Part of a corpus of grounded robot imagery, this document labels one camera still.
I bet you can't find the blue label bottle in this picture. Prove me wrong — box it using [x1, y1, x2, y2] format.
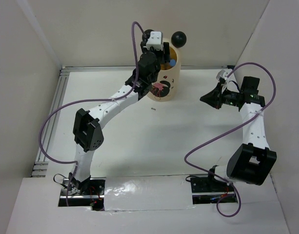
[169, 59, 177, 67]

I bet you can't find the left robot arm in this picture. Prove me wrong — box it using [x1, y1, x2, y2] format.
[69, 42, 170, 195]

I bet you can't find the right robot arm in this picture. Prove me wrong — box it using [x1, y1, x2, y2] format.
[200, 75, 277, 191]

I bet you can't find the cream bin with black ears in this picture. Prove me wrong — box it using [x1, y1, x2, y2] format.
[141, 29, 187, 102]

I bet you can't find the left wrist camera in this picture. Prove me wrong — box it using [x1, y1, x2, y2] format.
[145, 31, 163, 51]

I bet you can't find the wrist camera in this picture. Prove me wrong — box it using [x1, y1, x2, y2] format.
[216, 70, 229, 85]
[145, 31, 163, 51]

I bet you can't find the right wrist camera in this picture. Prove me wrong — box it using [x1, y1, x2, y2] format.
[216, 70, 229, 85]

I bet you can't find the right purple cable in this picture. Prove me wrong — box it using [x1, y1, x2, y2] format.
[184, 62, 277, 217]

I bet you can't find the aluminium frame rail back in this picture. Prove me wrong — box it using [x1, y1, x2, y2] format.
[60, 64, 235, 77]

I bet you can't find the aluminium frame rail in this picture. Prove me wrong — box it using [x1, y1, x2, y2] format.
[31, 69, 70, 177]
[60, 64, 235, 77]

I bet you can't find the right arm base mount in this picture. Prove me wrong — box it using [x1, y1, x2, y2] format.
[185, 175, 238, 205]

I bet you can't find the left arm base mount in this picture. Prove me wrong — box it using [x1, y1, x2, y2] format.
[53, 174, 105, 211]

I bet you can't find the aluminium frame rail left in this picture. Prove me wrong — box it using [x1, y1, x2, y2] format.
[31, 69, 70, 177]

